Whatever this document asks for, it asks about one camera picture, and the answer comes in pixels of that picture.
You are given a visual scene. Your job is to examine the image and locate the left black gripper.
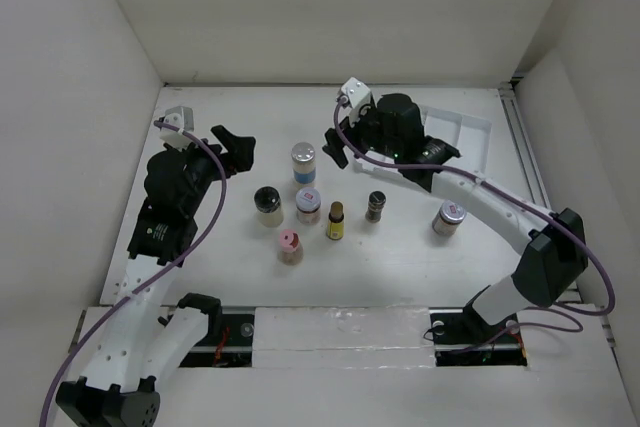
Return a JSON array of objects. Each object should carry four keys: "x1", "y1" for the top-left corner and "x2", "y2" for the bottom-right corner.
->
[{"x1": 166, "y1": 126, "x2": 253, "y2": 215}]

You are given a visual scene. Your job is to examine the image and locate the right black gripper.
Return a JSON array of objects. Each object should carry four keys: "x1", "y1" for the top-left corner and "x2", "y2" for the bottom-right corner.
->
[{"x1": 322, "y1": 101, "x2": 402, "y2": 168}]

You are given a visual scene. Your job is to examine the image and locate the blue label silver lid jar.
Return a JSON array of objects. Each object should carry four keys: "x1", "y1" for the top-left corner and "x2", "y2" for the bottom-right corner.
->
[{"x1": 291, "y1": 142, "x2": 316, "y2": 189}]

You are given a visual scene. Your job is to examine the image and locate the white lid red logo jar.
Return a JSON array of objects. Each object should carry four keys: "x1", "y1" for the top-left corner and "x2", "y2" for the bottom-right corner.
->
[{"x1": 295, "y1": 187, "x2": 321, "y2": 225}]

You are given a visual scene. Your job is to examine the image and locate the yellow label brown cap bottle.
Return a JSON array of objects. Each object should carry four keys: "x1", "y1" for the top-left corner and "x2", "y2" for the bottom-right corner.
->
[{"x1": 326, "y1": 201, "x2": 344, "y2": 241}]

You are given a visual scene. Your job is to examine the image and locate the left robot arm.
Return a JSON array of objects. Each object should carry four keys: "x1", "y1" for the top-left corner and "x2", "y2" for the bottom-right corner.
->
[{"x1": 48, "y1": 119, "x2": 256, "y2": 426}]

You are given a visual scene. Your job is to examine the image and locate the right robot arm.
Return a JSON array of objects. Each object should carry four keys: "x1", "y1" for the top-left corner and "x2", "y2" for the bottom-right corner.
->
[{"x1": 323, "y1": 88, "x2": 588, "y2": 341}]

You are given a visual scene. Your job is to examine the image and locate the black lid cream jar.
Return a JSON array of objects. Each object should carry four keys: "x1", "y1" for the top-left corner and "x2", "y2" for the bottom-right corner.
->
[{"x1": 254, "y1": 186, "x2": 284, "y2": 228}]

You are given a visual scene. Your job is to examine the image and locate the black pepper grinder bottle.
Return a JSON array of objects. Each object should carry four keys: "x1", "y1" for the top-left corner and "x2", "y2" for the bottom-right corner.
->
[{"x1": 365, "y1": 191, "x2": 386, "y2": 223}]

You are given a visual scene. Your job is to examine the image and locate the pink lid spice jar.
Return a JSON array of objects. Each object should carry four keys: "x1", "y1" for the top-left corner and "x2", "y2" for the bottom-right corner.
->
[{"x1": 278, "y1": 229, "x2": 304, "y2": 266}]

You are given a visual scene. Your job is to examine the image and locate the white divided organizer tray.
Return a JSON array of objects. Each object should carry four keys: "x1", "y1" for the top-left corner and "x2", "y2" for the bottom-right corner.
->
[{"x1": 352, "y1": 105, "x2": 492, "y2": 190}]

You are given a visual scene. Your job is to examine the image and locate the red logo dark jar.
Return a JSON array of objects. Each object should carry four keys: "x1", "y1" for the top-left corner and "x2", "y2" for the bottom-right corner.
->
[{"x1": 432, "y1": 200, "x2": 467, "y2": 237}]

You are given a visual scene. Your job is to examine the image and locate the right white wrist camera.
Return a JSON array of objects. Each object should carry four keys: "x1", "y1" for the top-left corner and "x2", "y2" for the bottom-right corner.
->
[{"x1": 337, "y1": 77, "x2": 372, "y2": 111}]

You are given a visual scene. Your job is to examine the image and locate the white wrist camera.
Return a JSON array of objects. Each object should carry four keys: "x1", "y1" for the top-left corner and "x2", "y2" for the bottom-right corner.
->
[
  {"x1": 337, "y1": 77, "x2": 372, "y2": 111},
  {"x1": 158, "y1": 106, "x2": 194, "y2": 149}
]

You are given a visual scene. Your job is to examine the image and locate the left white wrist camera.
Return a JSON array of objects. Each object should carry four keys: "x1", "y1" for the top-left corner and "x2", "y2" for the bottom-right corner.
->
[{"x1": 158, "y1": 106, "x2": 194, "y2": 149}]

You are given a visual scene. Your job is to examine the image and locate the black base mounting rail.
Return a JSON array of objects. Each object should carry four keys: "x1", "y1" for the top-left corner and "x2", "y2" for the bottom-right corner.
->
[{"x1": 181, "y1": 306, "x2": 527, "y2": 369}]

